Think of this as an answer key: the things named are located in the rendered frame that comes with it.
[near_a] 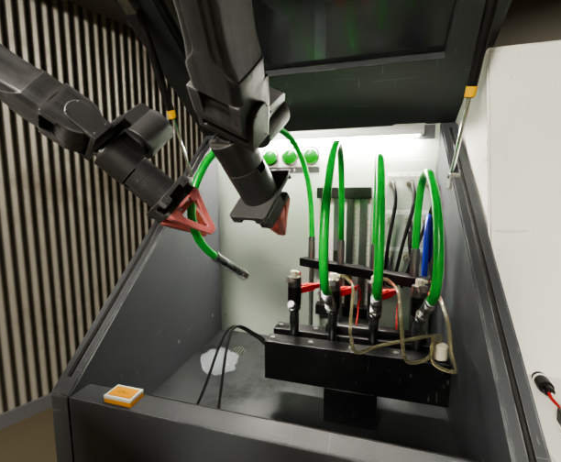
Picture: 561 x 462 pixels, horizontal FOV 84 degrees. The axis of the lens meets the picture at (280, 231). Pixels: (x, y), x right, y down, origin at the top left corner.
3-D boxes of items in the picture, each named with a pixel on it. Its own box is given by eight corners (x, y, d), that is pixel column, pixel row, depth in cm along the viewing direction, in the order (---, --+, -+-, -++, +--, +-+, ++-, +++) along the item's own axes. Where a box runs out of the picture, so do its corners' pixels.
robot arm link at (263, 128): (187, 83, 35) (253, 115, 33) (245, 34, 40) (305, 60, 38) (203, 157, 45) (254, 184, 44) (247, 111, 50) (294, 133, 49)
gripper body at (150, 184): (177, 194, 58) (142, 167, 55) (193, 180, 49) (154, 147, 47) (154, 222, 55) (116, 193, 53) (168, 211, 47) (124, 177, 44)
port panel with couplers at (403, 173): (379, 277, 84) (383, 159, 81) (379, 273, 88) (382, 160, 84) (432, 280, 81) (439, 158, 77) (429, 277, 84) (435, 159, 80)
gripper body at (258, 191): (293, 179, 50) (277, 140, 45) (269, 226, 45) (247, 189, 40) (259, 180, 54) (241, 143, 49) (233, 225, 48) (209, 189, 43)
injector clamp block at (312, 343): (264, 410, 65) (264, 339, 63) (278, 381, 74) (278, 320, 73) (446, 445, 56) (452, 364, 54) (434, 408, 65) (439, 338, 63)
